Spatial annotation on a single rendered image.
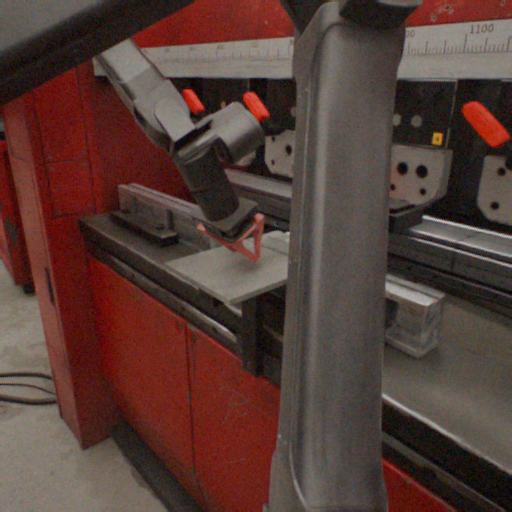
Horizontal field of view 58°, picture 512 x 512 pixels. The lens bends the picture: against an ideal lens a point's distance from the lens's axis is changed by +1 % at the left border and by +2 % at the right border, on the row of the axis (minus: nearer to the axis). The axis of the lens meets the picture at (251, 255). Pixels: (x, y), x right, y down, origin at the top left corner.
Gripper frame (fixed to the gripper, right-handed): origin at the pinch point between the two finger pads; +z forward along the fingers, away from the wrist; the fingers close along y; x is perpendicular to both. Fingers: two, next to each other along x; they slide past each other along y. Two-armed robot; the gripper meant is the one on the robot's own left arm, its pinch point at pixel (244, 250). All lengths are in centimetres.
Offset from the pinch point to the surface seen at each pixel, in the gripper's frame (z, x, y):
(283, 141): -6.8, -19.8, 6.4
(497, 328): 187, -124, 27
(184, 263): -1.0, 7.6, 7.3
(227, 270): 0.8, 4.2, 0.3
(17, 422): 81, 70, 116
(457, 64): -17.4, -26.6, -22.9
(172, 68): -17, -25, 43
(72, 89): -15, -16, 87
